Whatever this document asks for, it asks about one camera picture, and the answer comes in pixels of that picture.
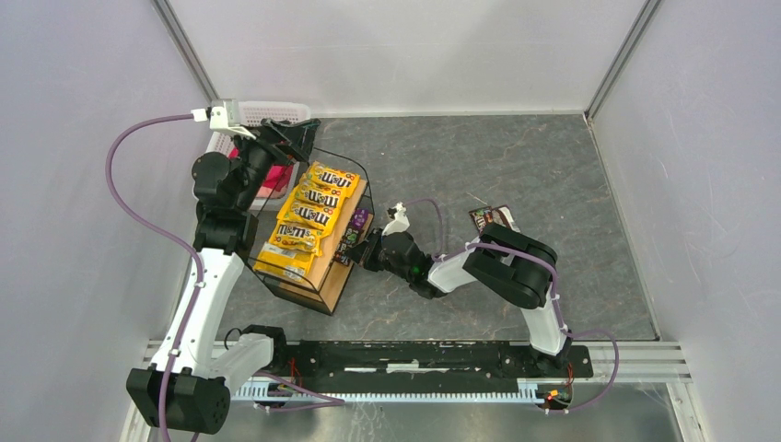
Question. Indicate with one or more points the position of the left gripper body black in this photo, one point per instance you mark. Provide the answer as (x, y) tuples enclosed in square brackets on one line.
[(292, 137)]

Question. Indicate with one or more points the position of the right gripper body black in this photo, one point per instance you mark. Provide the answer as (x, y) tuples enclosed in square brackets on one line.
[(371, 250)]

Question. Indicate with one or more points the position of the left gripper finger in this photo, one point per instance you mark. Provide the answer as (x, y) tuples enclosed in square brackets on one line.
[(300, 147), (272, 129)]

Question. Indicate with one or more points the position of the yellow candy bag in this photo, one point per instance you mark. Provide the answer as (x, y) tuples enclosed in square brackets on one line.
[(294, 236), (321, 195), (337, 179), (320, 218), (292, 265)]

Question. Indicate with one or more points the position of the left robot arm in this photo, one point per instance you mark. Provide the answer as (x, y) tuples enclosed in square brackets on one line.
[(185, 387)]

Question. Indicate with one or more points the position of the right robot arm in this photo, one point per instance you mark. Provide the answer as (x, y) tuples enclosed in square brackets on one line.
[(517, 268)]

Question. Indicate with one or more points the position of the small purple candy bag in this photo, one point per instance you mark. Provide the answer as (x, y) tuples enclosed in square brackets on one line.
[(359, 218)]

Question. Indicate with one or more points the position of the yellow candy bag on shelf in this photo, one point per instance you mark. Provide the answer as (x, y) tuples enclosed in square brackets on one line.
[(337, 179)]

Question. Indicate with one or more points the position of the brown candy bag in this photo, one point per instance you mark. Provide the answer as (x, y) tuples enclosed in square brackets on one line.
[(502, 215)]

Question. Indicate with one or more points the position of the white plastic basket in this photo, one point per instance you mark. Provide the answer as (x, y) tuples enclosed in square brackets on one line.
[(251, 113)]

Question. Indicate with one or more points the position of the pink cloth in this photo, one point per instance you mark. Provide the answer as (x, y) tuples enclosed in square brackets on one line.
[(274, 177)]

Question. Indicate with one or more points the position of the left corner aluminium profile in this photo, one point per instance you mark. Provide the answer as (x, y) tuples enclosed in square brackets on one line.
[(184, 46)]

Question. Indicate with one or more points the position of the corner aluminium profile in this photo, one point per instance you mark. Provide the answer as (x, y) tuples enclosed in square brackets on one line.
[(635, 34), (184, 46)]

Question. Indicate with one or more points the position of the right corner aluminium profile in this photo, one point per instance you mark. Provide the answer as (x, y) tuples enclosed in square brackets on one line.
[(635, 34)]

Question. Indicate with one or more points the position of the wooden wire shelf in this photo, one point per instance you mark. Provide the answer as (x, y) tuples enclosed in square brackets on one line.
[(325, 282)]

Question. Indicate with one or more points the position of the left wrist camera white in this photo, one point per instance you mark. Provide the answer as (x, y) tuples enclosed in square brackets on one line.
[(223, 117)]

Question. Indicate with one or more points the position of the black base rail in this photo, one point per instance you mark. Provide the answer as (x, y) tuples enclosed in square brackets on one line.
[(428, 367)]

